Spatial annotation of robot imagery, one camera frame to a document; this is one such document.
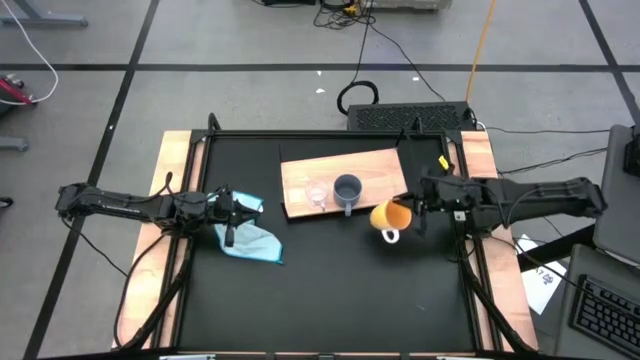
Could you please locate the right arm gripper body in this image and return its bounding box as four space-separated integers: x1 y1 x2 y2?
417 175 476 236

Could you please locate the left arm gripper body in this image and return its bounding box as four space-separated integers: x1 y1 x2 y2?
213 185 244 247

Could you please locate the yellow white striped mug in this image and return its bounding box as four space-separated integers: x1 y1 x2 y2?
368 198 414 245

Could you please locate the grey mug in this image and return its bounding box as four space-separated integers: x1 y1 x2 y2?
332 173 364 218

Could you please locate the small clear glass cup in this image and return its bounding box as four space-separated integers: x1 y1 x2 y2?
304 179 330 212

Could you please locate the light blue cloth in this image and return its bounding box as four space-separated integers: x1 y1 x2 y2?
207 189 285 265

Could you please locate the wooden cutting board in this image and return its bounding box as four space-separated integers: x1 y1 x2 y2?
277 146 410 221

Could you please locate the black grid panel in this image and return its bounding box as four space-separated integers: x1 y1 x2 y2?
346 101 476 133

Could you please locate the wooden table side board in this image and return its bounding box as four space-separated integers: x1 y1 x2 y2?
112 130 207 349
447 130 540 351

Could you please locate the white paper sheet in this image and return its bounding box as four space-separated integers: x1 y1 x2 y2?
517 234 569 316

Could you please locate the grey laptop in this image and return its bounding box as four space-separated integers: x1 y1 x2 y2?
592 123 640 267

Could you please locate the black keyboard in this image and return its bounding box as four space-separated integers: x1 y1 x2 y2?
569 273 640 359

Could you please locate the red cart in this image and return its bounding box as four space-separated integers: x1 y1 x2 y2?
0 74 37 107

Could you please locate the grey desk foot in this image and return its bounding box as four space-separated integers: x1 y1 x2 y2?
0 0 90 29

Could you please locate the black table frame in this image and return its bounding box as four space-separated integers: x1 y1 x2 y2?
112 112 540 360

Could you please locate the coiled black cable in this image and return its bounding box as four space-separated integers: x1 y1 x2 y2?
336 79 380 117

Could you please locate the long black floor cable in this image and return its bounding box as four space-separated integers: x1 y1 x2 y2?
369 22 447 103

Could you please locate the orange cable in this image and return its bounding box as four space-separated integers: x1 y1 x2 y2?
464 0 498 104

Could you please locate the tangled black cable bundle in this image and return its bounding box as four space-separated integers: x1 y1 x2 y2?
312 0 377 30

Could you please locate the white cable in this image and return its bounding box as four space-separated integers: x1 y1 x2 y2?
0 0 60 107

